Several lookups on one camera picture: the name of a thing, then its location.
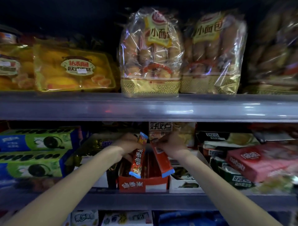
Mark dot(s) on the person's left hand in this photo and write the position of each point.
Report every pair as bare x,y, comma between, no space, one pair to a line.
126,145

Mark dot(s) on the person's right hand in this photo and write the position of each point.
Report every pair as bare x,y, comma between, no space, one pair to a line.
174,146

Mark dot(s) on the white orange cracker box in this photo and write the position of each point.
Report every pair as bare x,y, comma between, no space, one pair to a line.
186,135

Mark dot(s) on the red crispy rice bar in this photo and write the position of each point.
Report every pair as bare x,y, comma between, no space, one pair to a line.
137,163

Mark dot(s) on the row of red wafer bars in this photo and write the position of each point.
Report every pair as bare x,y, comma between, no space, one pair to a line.
149,167

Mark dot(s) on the red cardboard display box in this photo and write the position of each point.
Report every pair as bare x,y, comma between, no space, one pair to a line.
130,185

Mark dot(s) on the black cracker packet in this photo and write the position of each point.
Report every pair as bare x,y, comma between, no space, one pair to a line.
216,137

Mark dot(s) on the grey metal shelf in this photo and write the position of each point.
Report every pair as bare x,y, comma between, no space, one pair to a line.
139,201

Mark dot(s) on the mini bread bag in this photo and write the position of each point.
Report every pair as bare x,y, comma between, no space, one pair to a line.
149,87
209,85
272,58

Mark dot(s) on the grey metal shelf rail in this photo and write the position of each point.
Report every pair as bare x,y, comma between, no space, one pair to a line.
69,107

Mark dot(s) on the white wide snack pack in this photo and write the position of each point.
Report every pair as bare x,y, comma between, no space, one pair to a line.
126,218

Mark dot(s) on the blue snack bag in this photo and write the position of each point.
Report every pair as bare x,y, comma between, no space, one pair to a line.
191,220

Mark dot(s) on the red Nabati wafer box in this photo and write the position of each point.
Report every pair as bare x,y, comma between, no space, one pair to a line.
256,163

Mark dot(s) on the red snack pack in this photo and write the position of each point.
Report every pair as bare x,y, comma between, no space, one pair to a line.
272,127

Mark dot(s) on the green Oreo box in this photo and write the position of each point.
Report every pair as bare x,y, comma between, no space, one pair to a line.
23,142
14,170

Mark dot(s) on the person's right forearm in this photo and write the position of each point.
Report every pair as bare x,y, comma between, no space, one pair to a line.
223,193

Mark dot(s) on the person's left forearm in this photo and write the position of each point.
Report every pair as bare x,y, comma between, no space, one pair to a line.
65,191

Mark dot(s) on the white display box brown print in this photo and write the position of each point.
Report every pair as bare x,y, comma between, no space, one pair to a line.
177,186

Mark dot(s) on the white display box blue print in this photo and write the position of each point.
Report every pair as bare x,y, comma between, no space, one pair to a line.
105,184

